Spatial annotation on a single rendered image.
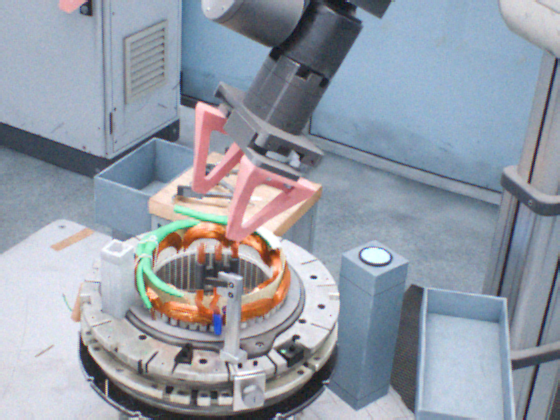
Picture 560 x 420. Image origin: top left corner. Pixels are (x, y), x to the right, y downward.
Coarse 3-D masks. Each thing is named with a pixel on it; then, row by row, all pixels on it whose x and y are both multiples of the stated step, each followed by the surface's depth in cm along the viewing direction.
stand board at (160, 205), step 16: (208, 160) 158; (192, 176) 153; (160, 192) 148; (224, 192) 150; (256, 192) 150; (272, 192) 151; (320, 192) 154; (160, 208) 146; (192, 208) 145; (208, 208) 145; (224, 208) 145; (256, 208) 146; (304, 208) 149; (272, 224) 142; (288, 224) 145
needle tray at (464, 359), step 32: (448, 320) 132; (480, 320) 132; (448, 352) 126; (480, 352) 126; (416, 384) 119; (448, 384) 120; (480, 384) 121; (512, 384) 115; (416, 416) 111; (448, 416) 110; (480, 416) 116; (512, 416) 110
